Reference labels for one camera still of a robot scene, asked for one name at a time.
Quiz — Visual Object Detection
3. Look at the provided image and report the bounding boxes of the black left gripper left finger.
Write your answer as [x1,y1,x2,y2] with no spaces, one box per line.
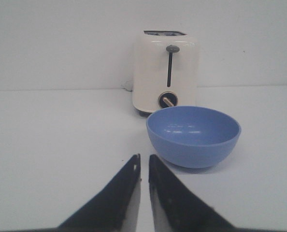
[58,154,141,230]

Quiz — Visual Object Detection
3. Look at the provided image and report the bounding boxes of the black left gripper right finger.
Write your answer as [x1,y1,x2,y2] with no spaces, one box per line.
[149,155,235,229]

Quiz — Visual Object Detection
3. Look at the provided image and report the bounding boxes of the blue plastic bowl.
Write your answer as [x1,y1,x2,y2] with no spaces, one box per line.
[146,106,242,169]

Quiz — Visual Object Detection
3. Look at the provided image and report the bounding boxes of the cream two-slot toaster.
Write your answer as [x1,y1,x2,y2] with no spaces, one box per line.
[132,30,199,115]

